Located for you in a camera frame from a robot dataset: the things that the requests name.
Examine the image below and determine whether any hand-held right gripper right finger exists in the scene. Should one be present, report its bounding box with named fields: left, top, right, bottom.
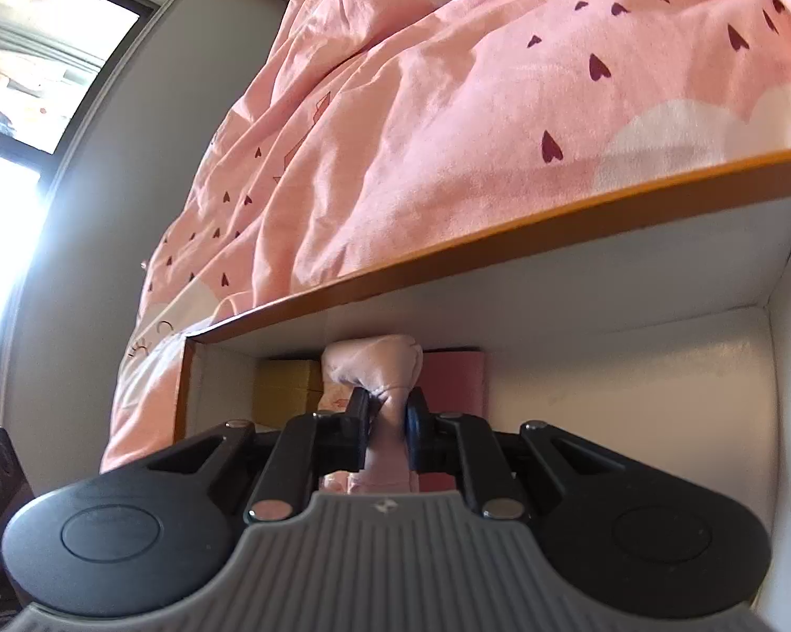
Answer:
left=405, top=387, right=640, bottom=521

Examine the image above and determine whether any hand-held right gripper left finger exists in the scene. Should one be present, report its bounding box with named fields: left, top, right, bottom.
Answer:
left=115, top=387, right=378, bottom=526

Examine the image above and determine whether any pink cloth pouch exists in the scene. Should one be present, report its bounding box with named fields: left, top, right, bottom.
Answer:
left=321, top=334, right=424, bottom=495

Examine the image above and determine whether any yellow box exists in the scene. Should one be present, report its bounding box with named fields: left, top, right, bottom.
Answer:
left=257, top=359, right=327, bottom=423

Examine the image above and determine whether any orange cardboard box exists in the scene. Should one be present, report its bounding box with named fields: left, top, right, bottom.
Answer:
left=174, top=143, right=791, bottom=632

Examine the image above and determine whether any pink printed blanket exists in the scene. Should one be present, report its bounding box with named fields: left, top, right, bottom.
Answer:
left=99, top=0, right=791, bottom=475

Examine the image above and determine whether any window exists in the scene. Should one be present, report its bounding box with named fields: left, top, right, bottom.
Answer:
left=0, top=0, right=189, bottom=409

